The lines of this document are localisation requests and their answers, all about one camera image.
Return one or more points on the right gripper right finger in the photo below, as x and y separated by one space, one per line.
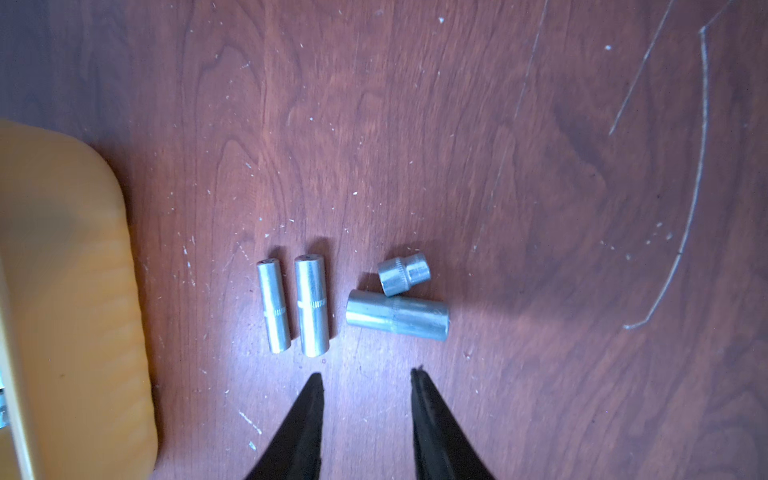
441 449

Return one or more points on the short silver socket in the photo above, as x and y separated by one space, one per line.
398 275

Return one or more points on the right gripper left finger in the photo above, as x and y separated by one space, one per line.
295 450

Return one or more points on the yellow plastic tray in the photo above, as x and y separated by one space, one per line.
76 399

